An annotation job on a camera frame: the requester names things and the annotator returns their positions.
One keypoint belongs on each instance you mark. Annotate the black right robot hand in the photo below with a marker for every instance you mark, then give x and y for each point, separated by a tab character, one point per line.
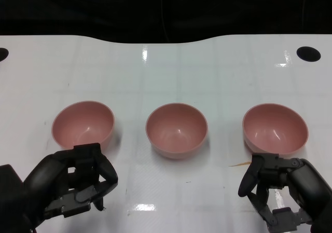
306	183

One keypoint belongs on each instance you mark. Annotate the pink plastic bowl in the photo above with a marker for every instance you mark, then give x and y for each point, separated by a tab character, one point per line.
83	124
275	129
176	131

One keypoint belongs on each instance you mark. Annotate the black backdrop cloth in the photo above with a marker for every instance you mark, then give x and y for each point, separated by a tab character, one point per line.
77	10

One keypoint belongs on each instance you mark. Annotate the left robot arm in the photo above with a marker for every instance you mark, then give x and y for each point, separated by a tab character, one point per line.
10	194

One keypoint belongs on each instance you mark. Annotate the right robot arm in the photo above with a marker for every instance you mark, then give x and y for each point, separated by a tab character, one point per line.
324	227

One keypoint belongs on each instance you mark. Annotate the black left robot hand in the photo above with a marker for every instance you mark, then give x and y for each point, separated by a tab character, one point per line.
52	173

